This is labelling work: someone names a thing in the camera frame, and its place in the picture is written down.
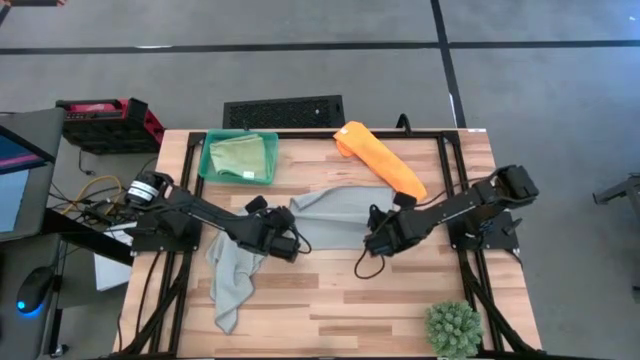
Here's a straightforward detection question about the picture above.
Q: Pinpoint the black toolbox power cable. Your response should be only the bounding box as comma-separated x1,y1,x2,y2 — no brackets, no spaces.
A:
76,148,97,177

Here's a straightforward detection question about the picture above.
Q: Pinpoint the black computer mouse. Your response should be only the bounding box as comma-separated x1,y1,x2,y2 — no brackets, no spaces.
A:
16,265,56,317

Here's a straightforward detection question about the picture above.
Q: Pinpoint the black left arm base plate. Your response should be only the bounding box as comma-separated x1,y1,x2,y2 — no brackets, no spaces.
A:
130,208,204,254

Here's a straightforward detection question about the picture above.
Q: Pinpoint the white paper sheet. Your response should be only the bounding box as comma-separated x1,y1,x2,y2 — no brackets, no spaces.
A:
93,222,135,293

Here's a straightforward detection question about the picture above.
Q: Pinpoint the black perforated computer case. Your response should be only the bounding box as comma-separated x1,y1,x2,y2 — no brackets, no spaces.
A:
222,94,347,130

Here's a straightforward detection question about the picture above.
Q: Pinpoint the gray microfiber towel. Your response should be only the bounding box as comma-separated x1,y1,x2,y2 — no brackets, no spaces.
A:
205,209,269,335
288,186,401,252

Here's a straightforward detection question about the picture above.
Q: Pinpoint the black aluminium table frame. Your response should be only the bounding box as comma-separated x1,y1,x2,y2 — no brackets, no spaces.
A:
115,128,545,360

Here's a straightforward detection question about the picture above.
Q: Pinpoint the desk monitor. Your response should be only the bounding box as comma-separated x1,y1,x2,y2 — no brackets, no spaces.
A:
0,107,67,244

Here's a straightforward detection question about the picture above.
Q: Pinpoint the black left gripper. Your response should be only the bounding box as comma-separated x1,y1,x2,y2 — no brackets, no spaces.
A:
238,194,302,262

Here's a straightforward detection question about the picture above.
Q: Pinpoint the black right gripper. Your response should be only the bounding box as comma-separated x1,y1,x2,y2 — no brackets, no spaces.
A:
364,191,427,258

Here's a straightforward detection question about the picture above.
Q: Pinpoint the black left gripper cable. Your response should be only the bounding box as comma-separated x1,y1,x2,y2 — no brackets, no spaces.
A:
291,226,313,256

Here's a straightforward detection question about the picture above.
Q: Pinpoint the green plastic bin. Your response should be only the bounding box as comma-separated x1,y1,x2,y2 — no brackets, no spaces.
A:
197,128,280,187

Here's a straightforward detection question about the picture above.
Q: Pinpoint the orange microfiber towel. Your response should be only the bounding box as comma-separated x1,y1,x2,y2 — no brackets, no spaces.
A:
333,120,428,204

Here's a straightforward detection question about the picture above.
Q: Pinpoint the green microfiber towel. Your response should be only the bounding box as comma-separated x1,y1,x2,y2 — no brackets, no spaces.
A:
208,132,268,181

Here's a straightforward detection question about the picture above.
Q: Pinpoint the yellow cable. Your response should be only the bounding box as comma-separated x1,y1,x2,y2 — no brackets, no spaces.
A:
61,174,124,216

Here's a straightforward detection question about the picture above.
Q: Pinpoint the black side desk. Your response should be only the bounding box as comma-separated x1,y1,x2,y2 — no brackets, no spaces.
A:
0,207,135,360

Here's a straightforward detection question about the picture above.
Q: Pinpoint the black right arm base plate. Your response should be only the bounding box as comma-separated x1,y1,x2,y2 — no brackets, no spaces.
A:
447,211,522,252

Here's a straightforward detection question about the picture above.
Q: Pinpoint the dark gray stand foot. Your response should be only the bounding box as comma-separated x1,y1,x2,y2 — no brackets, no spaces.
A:
591,172,640,206

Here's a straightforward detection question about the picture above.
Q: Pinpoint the green artificial plant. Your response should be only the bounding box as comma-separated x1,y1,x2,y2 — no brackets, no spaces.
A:
424,299,485,359

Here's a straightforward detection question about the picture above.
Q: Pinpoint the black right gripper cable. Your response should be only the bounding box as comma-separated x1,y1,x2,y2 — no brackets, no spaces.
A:
353,246,388,281

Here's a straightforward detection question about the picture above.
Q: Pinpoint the red black toolbox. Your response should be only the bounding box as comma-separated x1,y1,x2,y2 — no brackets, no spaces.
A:
55,97,167,155

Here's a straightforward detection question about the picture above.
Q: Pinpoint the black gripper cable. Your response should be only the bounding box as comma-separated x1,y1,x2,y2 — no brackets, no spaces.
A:
353,246,388,281
291,226,313,256

